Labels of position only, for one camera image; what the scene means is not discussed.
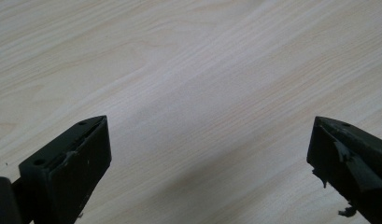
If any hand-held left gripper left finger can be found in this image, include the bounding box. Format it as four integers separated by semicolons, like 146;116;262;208
18;115;112;224

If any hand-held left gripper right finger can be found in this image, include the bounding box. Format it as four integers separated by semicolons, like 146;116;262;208
306;116;382;224

